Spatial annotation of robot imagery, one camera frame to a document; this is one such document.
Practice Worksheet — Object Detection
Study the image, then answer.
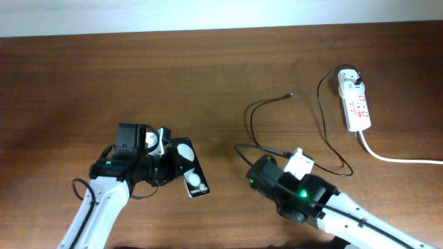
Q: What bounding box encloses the black smartphone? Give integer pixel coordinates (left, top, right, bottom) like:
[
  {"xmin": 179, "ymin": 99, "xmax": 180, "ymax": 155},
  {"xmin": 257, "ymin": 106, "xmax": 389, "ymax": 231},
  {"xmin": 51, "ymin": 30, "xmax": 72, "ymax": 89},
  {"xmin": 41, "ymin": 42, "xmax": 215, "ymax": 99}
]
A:
[{"xmin": 171, "ymin": 137, "xmax": 210, "ymax": 199}]

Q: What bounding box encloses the black charger cable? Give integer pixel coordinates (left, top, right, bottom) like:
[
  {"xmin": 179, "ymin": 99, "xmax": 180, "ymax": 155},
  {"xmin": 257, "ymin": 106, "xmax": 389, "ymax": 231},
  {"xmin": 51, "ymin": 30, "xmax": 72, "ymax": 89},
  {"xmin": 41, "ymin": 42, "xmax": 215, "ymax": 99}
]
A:
[{"xmin": 249, "ymin": 64, "xmax": 363, "ymax": 177}]

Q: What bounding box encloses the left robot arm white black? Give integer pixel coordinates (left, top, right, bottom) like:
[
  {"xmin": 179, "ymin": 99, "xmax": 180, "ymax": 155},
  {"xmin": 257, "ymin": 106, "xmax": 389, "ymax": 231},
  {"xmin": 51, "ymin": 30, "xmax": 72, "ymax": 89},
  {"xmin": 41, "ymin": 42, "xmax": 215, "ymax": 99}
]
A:
[{"xmin": 58, "ymin": 123, "xmax": 178, "ymax": 248}]

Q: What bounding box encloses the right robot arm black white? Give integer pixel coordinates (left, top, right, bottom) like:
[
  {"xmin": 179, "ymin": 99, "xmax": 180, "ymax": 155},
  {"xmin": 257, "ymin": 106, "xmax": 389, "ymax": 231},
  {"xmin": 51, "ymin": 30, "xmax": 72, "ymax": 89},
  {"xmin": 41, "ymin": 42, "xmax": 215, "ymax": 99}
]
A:
[{"xmin": 246, "ymin": 155, "xmax": 432, "ymax": 248}]

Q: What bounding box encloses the white power strip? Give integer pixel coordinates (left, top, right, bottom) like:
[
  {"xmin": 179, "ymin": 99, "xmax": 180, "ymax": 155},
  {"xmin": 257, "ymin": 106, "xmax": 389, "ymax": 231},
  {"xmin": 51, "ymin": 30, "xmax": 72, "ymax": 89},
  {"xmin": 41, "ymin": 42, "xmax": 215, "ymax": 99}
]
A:
[{"xmin": 338, "ymin": 69, "xmax": 371, "ymax": 132}]

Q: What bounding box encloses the white power strip cord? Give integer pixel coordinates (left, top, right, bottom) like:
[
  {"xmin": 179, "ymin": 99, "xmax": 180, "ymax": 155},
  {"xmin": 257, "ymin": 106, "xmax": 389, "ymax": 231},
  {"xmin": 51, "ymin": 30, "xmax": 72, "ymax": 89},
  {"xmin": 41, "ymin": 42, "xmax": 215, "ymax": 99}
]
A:
[{"xmin": 356, "ymin": 130, "xmax": 443, "ymax": 165}]

